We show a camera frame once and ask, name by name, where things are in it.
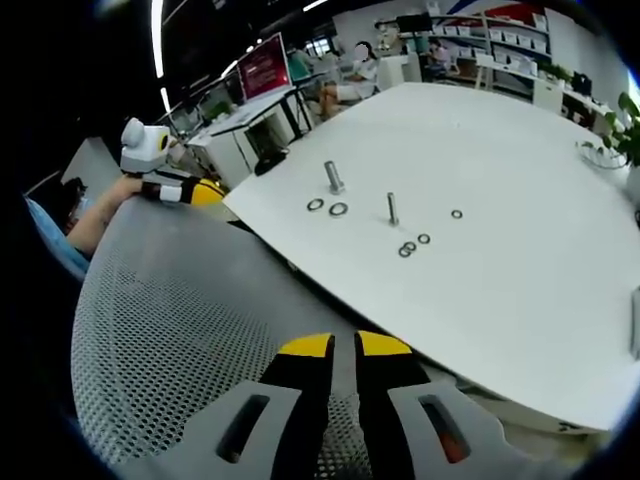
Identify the thin threaded stud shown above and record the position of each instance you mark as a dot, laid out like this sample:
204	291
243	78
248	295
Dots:
391	207

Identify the person's blue sleeve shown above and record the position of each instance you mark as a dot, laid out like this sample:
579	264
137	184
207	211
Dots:
52	235

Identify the white storage shelf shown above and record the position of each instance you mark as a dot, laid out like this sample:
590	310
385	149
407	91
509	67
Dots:
500	42

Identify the black monitor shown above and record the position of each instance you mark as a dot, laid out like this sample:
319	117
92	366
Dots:
413	22

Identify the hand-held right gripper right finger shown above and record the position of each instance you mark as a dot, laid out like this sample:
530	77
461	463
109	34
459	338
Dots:
400	415

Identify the grey mesh chair back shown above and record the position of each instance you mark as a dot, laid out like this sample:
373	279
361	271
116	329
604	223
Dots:
190	300

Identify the monitor with red screen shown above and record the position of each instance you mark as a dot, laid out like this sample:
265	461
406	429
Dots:
264	67

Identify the white office desk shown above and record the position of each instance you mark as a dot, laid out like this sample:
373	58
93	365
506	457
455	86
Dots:
235	120

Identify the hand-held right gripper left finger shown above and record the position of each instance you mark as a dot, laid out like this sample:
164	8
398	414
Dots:
280	405

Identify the ceiling light strip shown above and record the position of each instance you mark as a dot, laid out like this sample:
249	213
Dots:
158	40

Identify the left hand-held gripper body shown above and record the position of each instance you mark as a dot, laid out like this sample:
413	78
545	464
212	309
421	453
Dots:
142	150

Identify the green potted plant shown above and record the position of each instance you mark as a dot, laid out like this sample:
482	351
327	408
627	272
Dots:
617	132

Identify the large steel washer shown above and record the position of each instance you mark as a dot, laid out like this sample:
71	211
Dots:
310	205
333	210

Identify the thick threaded stud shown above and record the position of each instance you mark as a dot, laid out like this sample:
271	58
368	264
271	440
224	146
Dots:
332	176

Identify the small black object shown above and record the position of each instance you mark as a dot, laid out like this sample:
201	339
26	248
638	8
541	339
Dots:
270	162

